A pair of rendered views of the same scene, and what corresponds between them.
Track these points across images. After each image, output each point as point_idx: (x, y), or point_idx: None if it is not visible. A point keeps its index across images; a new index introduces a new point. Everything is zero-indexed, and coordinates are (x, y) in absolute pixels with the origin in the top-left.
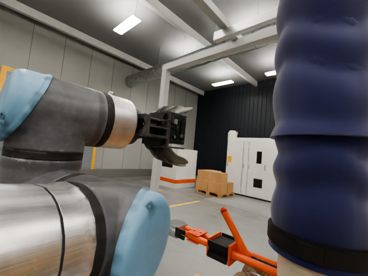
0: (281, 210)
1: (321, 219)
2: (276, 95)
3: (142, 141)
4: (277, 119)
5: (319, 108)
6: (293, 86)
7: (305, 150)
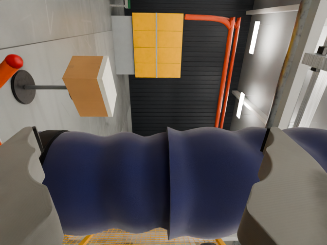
0: (63, 191)
1: (72, 230)
2: (233, 167)
3: None
4: (195, 164)
5: (200, 227)
6: (237, 206)
7: (149, 212)
